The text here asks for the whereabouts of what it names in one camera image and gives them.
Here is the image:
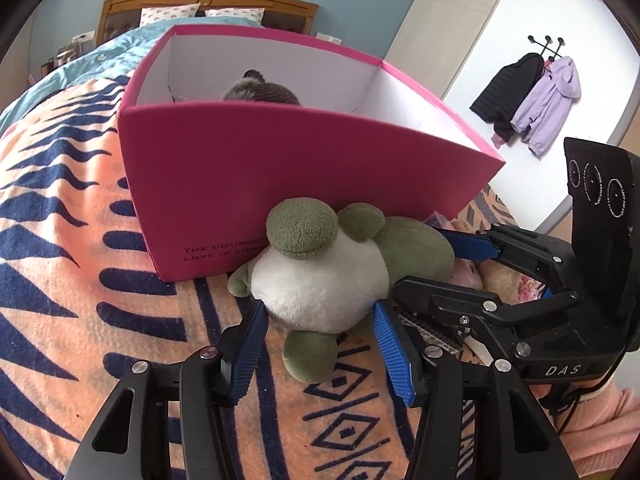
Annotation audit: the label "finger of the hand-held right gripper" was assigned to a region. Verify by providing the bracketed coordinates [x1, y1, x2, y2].
[392, 276, 583, 360]
[434, 222, 581, 297]

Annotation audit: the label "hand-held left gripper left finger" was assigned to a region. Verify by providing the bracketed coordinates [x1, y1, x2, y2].
[62, 300, 271, 480]

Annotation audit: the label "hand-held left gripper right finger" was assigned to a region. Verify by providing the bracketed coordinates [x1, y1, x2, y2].
[371, 299, 581, 480]

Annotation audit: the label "beige bear plush toy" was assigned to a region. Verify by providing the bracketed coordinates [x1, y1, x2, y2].
[480, 260, 526, 306]

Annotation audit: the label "pink floral tissue pack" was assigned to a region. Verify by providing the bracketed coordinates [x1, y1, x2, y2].
[517, 280, 553, 306]

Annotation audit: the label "green white frog plush toy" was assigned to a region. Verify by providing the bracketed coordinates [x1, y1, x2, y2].
[227, 199, 456, 383]

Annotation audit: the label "pink cardboard box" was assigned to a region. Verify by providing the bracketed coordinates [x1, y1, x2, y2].
[116, 25, 506, 282]

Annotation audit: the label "person's right forearm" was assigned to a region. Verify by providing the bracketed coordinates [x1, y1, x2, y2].
[545, 380, 640, 480]

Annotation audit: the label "black jacket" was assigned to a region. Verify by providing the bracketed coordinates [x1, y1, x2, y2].
[469, 52, 545, 143]

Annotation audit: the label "lilac jacket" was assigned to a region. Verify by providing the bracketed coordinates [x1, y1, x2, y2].
[510, 56, 582, 158]

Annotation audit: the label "orange navy patterned blanket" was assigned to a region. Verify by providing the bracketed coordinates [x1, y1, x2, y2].
[0, 74, 566, 480]

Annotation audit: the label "beige wardrobe panel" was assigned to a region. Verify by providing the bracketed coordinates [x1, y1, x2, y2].
[384, 0, 516, 101]

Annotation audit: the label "dark fuzzy plush toy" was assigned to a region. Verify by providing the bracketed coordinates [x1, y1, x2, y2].
[221, 69, 301, 107]

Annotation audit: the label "blue duvet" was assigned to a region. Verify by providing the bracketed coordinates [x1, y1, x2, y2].
[0, 15, 266, 131]

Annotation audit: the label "white dotted pillow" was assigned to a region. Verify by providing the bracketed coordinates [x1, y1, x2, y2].
[139, 4, 202, 28]
[204, 7, 265, 26]

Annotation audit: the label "cluttered bedside table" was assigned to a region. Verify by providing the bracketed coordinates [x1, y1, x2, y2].
[40, 42, 88, 78]

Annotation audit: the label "wooden headboard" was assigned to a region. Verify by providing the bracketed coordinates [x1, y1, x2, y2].
[96, 0, 320, 51]

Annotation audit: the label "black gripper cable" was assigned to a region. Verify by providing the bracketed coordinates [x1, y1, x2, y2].
[540, 375, 621, 436]

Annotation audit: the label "black wall coat hooks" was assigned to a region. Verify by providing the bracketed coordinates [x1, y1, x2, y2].
[527, 35, 566, 61]

